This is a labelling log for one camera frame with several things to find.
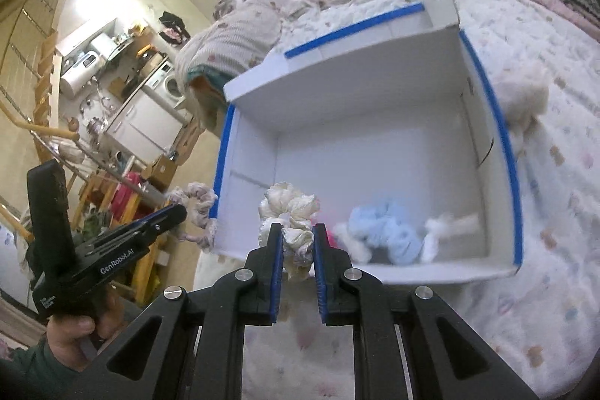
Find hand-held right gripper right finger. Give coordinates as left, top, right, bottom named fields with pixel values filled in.
left=312, top=222, right=538, bottom=400

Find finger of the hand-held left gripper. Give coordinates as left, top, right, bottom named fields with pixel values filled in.
left=123, top=203, right=188, bottom=238
left=132, top=217, right=185, bottom=248

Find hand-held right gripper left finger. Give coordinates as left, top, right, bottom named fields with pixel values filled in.
left=90, top=222, right=285, bottom=400

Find pink plush scrunchie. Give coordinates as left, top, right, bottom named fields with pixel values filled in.
left=325, top=228, right=350, bottom=248

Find floral fabric scrunchie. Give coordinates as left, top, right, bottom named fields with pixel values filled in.
left=169, top=182, right=221, bottom=251

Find cream satin scrunchie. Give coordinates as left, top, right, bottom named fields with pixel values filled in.
left=258, top=181, right=322, bottom=283

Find light blue fluffy scrunchie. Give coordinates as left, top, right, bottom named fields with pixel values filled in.
left=349, top=198, right=425, bottom=267

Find white fluffy scrunchie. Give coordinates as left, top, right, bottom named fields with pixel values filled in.
left=422, top=213, right=481, bottom=262

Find blue and white cardboard box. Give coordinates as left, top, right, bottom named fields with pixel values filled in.
left=213, top=0, right=524, bottom=286

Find person's left forearm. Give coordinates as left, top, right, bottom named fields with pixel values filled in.
left=0, top=341, right=90, bottom=400

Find person's left hand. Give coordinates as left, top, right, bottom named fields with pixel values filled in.
left=47, top=285, right=126, bottom=371

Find yellow wooden rack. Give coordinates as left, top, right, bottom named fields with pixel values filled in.
left=79, top=172, right=170, bottom=302

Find red bag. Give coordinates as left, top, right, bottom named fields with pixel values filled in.
left=110, top=172, right=144, bottom=220

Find brown cardboard box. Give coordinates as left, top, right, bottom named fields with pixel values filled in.
left=143, top=154, right=181, bottom=190

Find white kitchen cabinet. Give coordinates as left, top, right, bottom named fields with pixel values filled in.
left=103, top=91, right=188, bottom=164

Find white washing machine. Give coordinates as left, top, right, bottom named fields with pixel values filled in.
left=143, top=60, right=188, bottom=110

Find white water heater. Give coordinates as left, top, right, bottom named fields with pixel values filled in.
left=58, top=63, right=97, bottom=98

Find teal draped cloth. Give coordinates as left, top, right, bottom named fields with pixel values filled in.
left=187, top=65, right=230, bottom=96

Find wooden staircase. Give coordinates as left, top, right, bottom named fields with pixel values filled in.
left=0, top=0, right=80, bottom=166

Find white cylindrical appliance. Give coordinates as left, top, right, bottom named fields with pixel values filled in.
left=91, top=32, right=120, bottom=58

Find hanging dark and pink clothes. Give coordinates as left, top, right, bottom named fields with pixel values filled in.
left=158, top=11, right=192, bottom=45

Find patterned grey quilt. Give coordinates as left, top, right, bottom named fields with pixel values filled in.
left=175, top=0, right=357, bottom=101

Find cream fluffy plush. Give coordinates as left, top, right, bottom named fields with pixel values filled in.
left=494, top=63, right=550, bottom=148

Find white wall cabinets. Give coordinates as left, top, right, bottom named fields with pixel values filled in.
left=61, top=18, right=118, bottom=54

